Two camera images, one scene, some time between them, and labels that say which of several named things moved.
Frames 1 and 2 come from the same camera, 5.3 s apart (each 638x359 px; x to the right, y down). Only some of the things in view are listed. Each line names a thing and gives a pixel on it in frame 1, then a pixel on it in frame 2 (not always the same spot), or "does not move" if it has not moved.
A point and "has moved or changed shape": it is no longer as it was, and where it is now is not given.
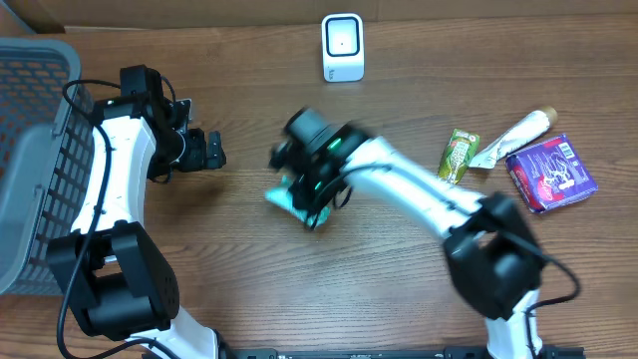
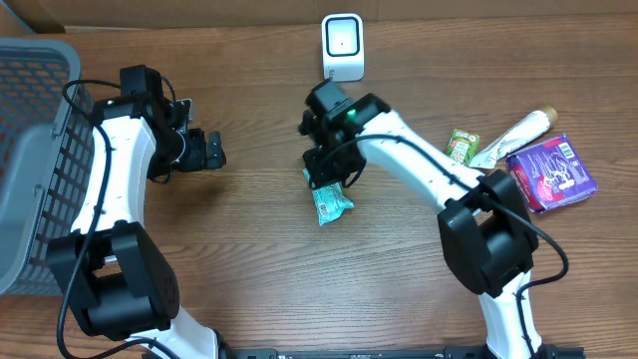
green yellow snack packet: [460, 152] does not move
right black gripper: [314, 194] to [331, 174]
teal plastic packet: [283, 197] has moved or changed shape
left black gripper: [200, 150] does not move
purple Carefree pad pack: [550, 176] does not move
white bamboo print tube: [523, 133] does not move
